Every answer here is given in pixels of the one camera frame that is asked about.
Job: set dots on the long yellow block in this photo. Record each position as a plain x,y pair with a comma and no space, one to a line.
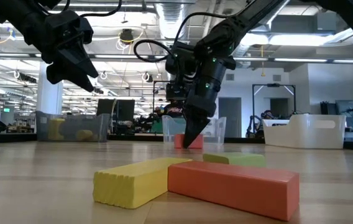
133,183

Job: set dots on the green exit sign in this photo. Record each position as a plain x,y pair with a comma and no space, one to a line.
6,109

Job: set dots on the white plastic bin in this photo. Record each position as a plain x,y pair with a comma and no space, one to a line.
304,135

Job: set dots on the black computer monitor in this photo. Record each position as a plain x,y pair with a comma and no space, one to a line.
105,107
126,109

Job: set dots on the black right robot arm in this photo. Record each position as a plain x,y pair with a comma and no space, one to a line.
226,34

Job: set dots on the white building column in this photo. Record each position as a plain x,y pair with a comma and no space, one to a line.
49,99

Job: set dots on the black metal frame stand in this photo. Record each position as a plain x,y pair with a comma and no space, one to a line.
273,85

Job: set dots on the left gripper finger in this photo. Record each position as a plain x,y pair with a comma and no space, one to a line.
80,60
61,74

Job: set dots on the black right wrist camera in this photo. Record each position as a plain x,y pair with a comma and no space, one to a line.
176,91

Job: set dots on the yellow cylinder block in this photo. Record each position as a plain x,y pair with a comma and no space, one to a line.
84,135

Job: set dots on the grey door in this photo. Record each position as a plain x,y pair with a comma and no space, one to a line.
279,107
231,118

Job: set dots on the silver ribbed air duct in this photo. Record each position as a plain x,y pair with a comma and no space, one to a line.
173,18

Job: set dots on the person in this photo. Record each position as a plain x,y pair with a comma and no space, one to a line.
175,109
268,114

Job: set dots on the grey translucent plastic bin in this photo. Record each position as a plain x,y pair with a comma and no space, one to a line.
71,127

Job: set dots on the green square block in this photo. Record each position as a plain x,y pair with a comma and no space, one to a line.
241,159

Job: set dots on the grey desk monitor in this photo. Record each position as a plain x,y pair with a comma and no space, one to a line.
350,107

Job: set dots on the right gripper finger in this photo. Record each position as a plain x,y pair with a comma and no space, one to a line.
193,130

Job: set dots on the long ceiling light strip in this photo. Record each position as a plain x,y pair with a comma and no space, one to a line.
288,59

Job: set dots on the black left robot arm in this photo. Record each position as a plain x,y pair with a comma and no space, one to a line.
15,15

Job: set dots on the black background robot arm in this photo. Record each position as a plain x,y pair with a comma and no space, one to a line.
252,126

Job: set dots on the clear plastic bin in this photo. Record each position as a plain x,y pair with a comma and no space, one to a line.
170,130

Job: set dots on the red rectangular block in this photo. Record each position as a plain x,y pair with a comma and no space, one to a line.
178,141
232,189

